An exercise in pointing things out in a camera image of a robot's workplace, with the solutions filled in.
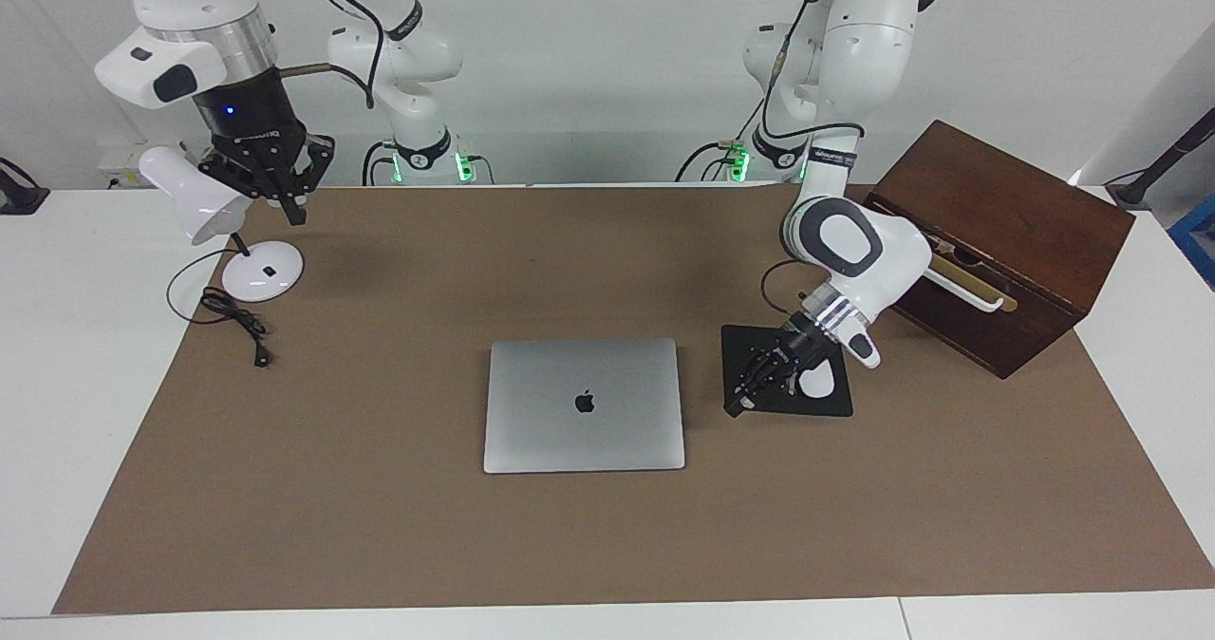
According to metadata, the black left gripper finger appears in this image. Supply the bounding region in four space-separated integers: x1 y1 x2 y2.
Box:
745 341 808 400
724 360 775 420

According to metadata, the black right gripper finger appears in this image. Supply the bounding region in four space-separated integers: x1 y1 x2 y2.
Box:
197 141 286 206
280 132 337 227

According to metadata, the grey laptop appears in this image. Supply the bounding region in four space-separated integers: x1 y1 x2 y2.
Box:
482 338 686 475

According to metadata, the black mouse pad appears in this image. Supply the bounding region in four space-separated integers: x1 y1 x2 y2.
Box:
720 325 854 419

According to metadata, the white desk lamp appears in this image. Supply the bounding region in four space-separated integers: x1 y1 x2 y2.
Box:
139 144 306 303

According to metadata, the black clamp base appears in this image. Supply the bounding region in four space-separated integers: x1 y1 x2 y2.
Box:
0 158 50 216

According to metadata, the dark wooden box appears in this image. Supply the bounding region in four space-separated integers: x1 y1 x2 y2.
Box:
862 120 1136 380

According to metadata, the brown table mat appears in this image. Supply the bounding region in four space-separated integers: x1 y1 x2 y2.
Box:
52 184 1215 614

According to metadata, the black stand leg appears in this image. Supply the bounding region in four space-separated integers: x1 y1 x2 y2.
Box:
1106 108 1215 212

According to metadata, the blue crate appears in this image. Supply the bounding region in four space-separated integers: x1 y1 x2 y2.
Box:
1168 194 1215 290

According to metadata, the black right base cable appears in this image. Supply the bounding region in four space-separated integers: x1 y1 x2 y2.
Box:
361 140 395 187

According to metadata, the black base cable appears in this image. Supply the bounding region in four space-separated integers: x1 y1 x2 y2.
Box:
361 140 395 187
676 99 765 183

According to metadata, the white wall socket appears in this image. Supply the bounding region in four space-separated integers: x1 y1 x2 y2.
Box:
100 143 153 190

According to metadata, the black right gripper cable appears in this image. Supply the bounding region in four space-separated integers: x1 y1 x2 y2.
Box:
294 0 385 111

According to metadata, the white box handle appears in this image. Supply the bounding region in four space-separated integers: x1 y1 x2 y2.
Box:
925 268 1005 314

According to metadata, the black lamp power cable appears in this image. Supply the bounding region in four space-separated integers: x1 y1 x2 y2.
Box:
166 246 276 368

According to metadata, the brass handle plate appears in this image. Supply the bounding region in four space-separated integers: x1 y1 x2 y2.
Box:
935 251 1019 313

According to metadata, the black left base cable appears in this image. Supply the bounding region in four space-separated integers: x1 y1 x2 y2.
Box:
676 99 765 183

